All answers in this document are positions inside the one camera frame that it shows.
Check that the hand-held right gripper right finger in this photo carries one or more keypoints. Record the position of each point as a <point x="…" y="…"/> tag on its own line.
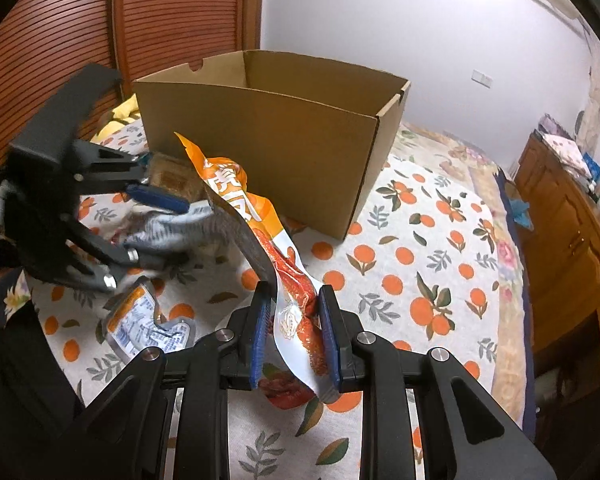
<point x="330" y="342"/>

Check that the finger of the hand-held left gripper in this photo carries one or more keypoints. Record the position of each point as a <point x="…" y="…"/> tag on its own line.
<point x="155" y="198"/>
<point x="145" y="259"/>

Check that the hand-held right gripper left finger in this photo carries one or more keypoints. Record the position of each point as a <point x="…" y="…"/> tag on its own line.
<point x="260" y="332"/>

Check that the white blue snack packet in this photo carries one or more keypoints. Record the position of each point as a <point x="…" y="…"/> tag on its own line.
<point x="172" y="230"/>

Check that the orange snack packet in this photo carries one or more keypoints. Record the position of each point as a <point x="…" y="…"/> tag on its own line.
<point x="287" y="270"/>

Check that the brown cardboard box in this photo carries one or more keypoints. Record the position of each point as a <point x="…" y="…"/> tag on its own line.
<point x="290" y="140"/>

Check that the brown snack packet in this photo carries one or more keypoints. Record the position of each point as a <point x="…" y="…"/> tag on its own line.
<point x="169" y="179"/>

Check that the silver orange-label snack packet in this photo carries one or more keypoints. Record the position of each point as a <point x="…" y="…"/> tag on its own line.
<point x="140" y="325"/>

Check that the yellow cloth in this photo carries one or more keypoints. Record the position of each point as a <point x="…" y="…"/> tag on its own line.
<point x="111" y="122"/>

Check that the orange fruit print bedsheet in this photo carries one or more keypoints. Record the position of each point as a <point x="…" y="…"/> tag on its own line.
<point x="405" y="270"/>

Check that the wooden louvered wardrobe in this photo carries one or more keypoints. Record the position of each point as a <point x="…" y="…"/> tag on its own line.
<point x="130" y="20"/>

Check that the blue cloth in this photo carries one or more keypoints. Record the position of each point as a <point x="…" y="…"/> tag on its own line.
<point x="522" y="210"/>

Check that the wooden cabinet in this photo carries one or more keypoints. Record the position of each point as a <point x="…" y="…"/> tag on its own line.
<point x="565" y="240"/>

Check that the floral fabric bundle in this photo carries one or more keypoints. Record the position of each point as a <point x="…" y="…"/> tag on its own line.
<point x="560" y="137"/>

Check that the blue white box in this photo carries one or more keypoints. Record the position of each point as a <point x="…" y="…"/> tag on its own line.
<point x="593" y="166"/>

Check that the patterned curtain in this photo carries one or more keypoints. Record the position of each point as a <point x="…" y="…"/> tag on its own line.
<point x="597" y="100"/>

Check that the white wall socket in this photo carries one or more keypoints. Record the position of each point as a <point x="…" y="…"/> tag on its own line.
<point x="480" y="78"/>

